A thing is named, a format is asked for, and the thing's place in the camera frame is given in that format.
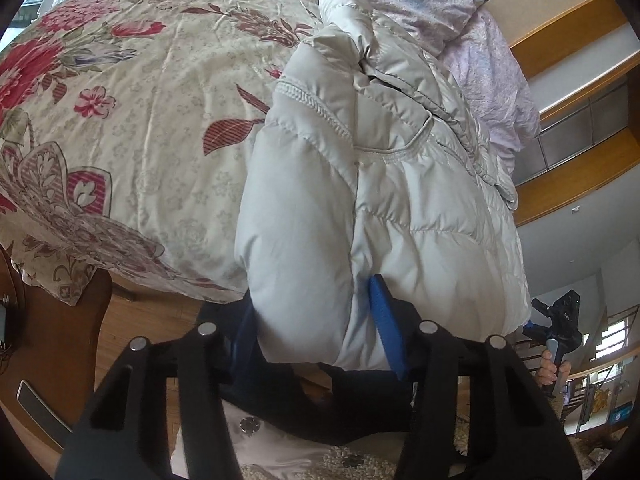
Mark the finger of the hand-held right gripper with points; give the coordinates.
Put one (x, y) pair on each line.
(534, 329)

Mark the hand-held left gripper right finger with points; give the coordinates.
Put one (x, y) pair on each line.
(387, 325)

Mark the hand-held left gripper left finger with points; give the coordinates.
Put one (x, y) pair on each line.
(200, 360)

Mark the white puffer jacket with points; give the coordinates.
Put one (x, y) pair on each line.
(380, 185)

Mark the person's right hand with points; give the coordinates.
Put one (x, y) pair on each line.
(546, 372)

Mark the stair railing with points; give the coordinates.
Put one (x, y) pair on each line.
(605, 360)

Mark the person's navy clothing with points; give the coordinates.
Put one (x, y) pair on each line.
(310, 405)

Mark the wooden nightstand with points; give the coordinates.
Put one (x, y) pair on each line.
(45, 360)

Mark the wooden wardrobe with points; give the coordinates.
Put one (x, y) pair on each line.
(575, 85)

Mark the floral quilt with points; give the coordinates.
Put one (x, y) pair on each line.
(130, 110)

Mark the lilac patterned pillow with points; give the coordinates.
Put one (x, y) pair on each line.
(430, 15)

